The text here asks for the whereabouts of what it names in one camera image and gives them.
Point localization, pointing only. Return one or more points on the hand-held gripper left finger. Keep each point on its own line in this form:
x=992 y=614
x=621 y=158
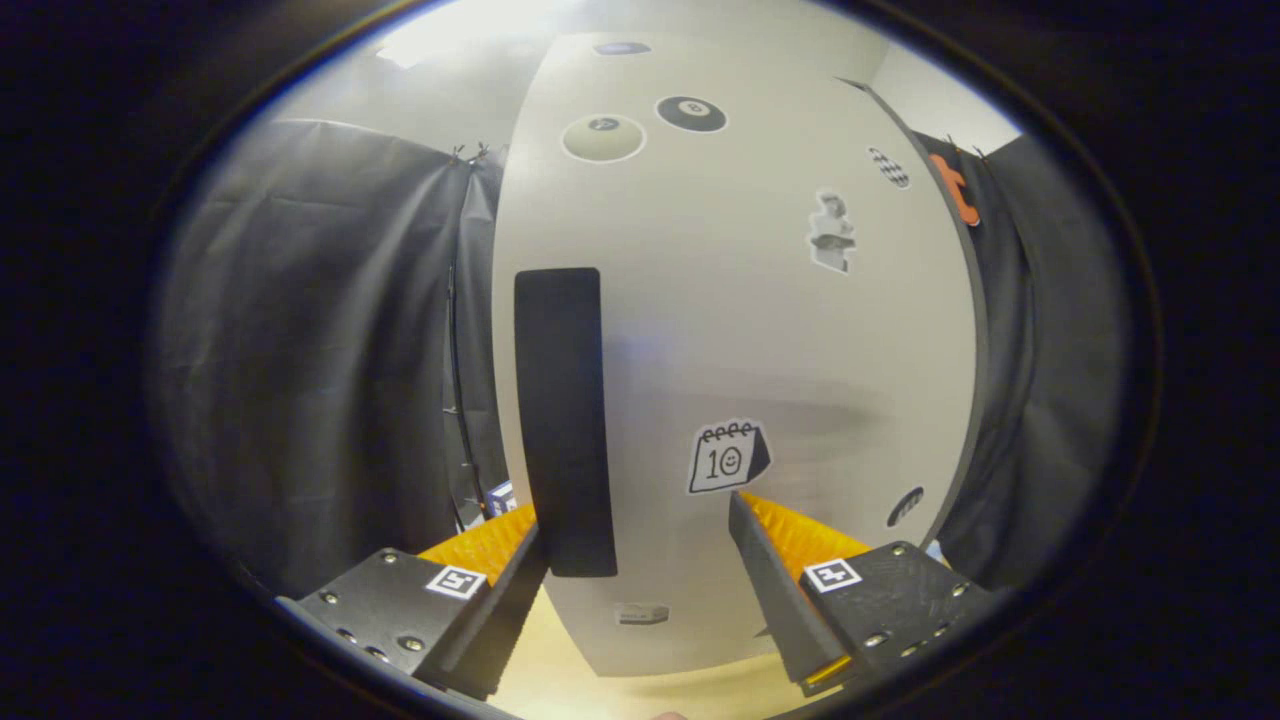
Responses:
x=500 y=620

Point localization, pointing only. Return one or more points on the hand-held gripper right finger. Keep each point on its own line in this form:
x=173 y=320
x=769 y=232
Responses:
x=785 y=610

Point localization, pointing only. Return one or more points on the white cabinet door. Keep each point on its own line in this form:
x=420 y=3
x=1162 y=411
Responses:
x=750 y=330

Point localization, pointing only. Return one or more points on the white and blue box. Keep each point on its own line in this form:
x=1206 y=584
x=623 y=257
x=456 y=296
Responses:
x=500 y=497

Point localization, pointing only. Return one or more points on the grey cabinet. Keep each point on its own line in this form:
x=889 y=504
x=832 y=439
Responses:
x=981 y=340

